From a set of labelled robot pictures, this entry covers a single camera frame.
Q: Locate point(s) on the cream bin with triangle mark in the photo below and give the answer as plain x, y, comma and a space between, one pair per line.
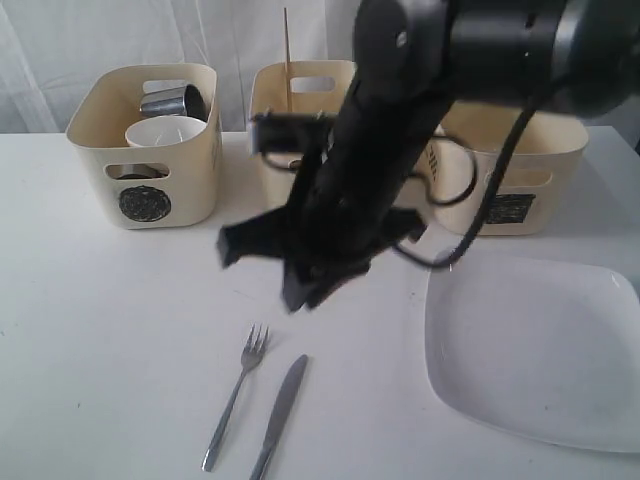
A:
299, 87

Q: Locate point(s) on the cream bin with circle mark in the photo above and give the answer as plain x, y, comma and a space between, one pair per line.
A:
187, 194

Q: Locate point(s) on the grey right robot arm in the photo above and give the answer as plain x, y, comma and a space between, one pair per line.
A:
414, 61

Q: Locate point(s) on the wooden chopstick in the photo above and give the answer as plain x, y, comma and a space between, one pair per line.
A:
287, 61

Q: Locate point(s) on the steel knife pointed blade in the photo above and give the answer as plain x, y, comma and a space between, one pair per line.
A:
283, 405

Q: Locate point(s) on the white square plate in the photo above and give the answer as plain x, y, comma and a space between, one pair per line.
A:
541, 349

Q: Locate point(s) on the white ceramic bowl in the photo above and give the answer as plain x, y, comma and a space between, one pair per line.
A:
163, 131

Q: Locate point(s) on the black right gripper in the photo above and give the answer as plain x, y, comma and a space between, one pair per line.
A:
337, 224

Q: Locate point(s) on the cream bin with square mark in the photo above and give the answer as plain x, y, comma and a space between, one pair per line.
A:
544, 161

